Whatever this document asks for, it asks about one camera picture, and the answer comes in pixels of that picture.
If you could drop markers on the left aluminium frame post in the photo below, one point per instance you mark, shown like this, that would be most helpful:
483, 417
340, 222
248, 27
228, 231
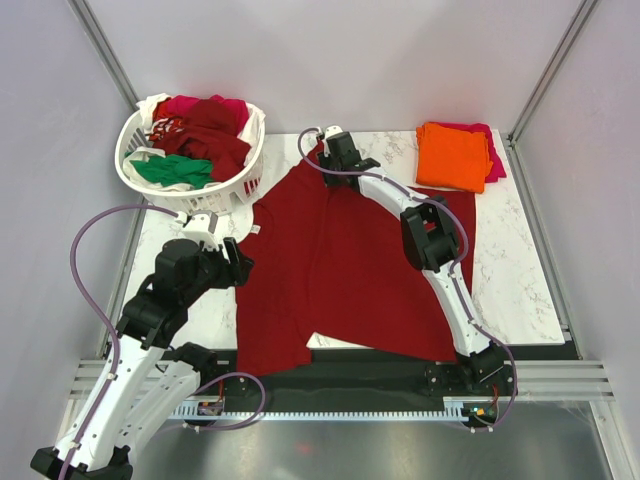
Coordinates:
92, 28

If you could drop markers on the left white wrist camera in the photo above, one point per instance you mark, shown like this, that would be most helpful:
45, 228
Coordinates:
199, 227

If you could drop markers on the right aluminium frame post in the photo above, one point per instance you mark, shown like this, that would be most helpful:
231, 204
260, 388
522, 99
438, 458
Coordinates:
560, 54

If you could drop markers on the pile of red shirts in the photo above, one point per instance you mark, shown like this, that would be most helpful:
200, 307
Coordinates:
203, 129

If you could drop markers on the folded pink t shirt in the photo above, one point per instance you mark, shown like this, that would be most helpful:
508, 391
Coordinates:
497, 170

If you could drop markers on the aluminium frame post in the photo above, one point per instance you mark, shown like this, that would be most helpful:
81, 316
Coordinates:
92, 28
560, 54

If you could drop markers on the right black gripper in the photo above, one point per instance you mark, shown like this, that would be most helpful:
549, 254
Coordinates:
324, 159

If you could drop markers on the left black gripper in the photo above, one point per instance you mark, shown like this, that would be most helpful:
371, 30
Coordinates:
234, 272

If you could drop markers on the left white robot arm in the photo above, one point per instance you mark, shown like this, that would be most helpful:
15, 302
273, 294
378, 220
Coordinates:
118, 421

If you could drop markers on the dark red t shirt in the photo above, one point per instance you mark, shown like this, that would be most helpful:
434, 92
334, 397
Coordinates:
329, 261

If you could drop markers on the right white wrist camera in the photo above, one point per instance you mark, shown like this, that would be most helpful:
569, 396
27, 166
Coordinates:
328, 132

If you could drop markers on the white slotted cable duct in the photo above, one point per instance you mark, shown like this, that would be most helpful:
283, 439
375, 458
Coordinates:
451, 411

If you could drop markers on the folded orange t shirt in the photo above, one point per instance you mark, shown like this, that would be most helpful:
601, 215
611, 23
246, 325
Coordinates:
452, 158

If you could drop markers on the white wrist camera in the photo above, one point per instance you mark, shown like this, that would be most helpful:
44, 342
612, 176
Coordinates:
199, 227
328, 132

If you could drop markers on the green t shirt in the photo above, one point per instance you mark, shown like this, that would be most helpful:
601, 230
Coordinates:
173, 170

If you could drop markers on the white laundry basket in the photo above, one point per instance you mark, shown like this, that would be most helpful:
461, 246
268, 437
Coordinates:
222, 199

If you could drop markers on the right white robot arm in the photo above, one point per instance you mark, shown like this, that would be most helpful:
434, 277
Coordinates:
434, 243

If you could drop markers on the white cloth in basket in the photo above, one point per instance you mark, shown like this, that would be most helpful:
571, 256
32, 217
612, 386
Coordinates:
251, 134

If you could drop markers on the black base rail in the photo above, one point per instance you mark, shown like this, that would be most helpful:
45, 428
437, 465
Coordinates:
358, 381

